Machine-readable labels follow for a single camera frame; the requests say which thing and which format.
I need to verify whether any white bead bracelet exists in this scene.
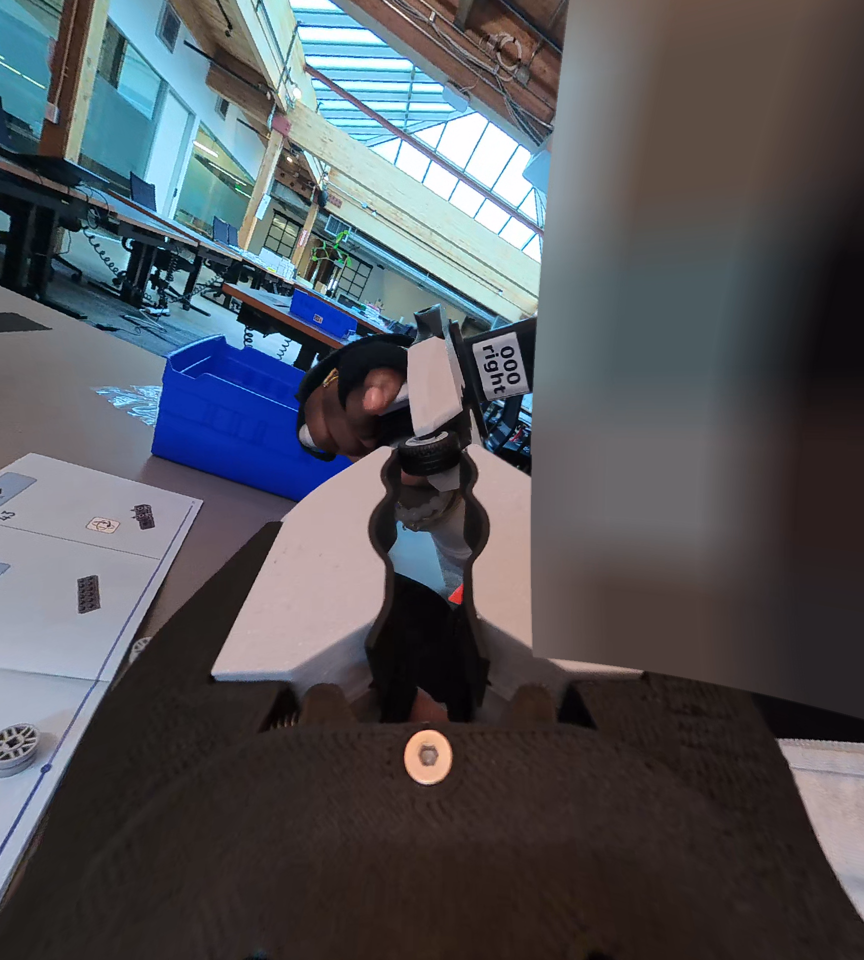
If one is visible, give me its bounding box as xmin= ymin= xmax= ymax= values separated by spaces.
xmin=396 ymin=486 xmax=450 ymax=531

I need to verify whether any green potted plant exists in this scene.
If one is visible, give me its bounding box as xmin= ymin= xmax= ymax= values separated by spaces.
xmin=310 ymin=228 xmax=354 ymax=275

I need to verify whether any blue plastic object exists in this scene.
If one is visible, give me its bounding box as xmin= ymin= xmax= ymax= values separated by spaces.
xmin=150 ymin=335 xmax=354 ymax=502

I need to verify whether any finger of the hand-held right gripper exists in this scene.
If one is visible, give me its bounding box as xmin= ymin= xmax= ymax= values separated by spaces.
xmin=456 ymin=390 xmax=491 ymax=453
xmin=405 ymin=336 xmax=471 ymax=442

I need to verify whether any flat clear plastic bag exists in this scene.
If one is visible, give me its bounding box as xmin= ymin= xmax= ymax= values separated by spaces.
xmin=93 ymin=384 xmax=163 ymax=427

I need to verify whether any person's right forearm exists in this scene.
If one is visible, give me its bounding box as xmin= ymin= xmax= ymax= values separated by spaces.
xmin=435 ymin=513 xmax=476 ymax=594

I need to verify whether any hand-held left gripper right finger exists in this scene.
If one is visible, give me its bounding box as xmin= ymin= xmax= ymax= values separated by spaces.
xmin=468 ymin=447 xmax=645 ymax=724

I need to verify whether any blue plastic bin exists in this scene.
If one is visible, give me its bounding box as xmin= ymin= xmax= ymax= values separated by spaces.
xmin=289 ymin=288 xmax=358 ymax=339

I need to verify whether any open instruction booklet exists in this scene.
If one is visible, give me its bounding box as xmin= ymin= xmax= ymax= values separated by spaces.
xmin=0 ymin=452 xmax=204 ymax=957

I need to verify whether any black lego tyre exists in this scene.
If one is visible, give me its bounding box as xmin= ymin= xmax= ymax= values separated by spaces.
xmin=396 ymin=429 xmax=458 ymax=476

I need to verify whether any long office desk row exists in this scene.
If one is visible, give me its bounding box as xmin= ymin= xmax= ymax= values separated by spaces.
xmin=0 ymin=135 xmax=403 ymax=354

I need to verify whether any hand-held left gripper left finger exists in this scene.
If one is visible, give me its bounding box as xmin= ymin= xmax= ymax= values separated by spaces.
xmin=210 ymin=447 xmax=403 ymax=724

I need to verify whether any person's right hand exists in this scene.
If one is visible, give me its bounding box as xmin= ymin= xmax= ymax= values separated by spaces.
xmin=298 ymin=367 xmax=417 ymax=462

